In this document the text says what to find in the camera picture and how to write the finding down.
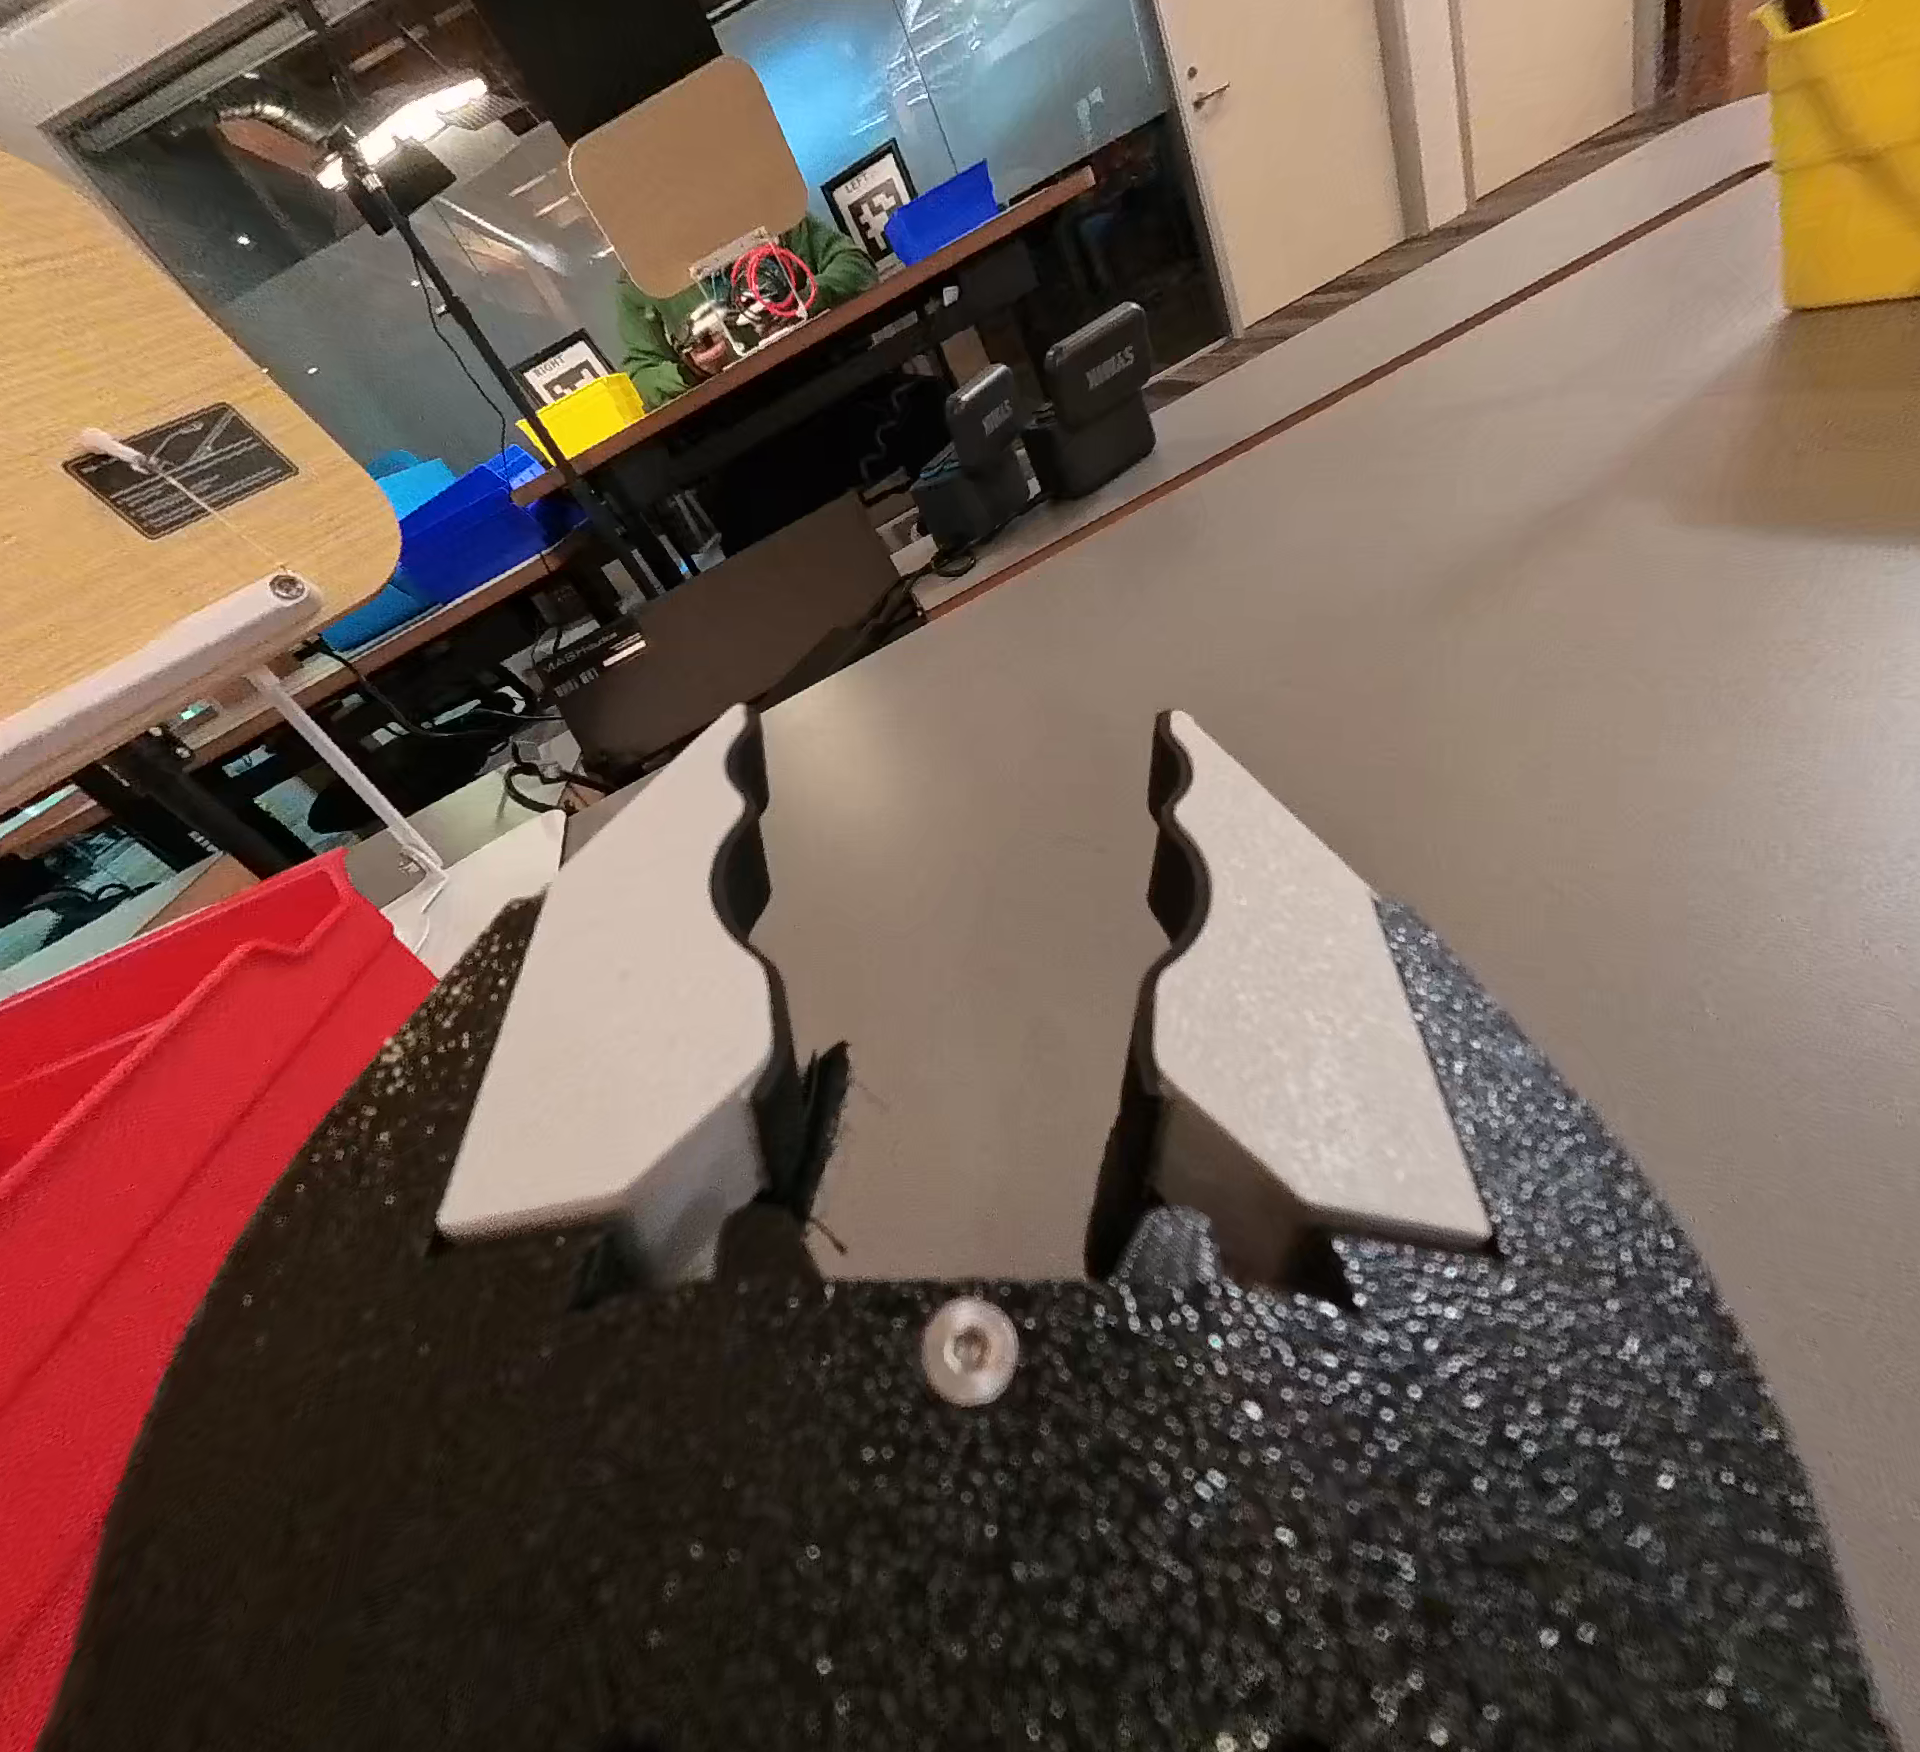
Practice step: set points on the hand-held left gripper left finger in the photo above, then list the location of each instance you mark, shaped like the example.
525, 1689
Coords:
616, 1032

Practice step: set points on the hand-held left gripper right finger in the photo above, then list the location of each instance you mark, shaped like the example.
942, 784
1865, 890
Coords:
1290, 1048

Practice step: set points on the red plastic bin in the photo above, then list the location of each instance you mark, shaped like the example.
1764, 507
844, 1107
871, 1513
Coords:
151, 1183

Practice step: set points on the yellow plastic bin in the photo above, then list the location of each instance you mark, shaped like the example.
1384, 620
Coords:
594, 418
1852, 162

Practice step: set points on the blue plastic bin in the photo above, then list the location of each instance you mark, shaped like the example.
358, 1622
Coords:
944, 214
481, 530

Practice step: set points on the black rounded case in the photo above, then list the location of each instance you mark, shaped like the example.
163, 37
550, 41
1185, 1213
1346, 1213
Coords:
1105, 396
962, 507
987, 425

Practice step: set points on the framed black white tag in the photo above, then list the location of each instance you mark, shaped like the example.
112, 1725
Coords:
871, 205
563, 370

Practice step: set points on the black light stand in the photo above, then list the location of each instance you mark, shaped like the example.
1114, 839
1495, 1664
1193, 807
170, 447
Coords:
450, 283

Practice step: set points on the white cabinet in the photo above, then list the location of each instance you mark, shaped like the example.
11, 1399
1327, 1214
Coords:
1290, 27

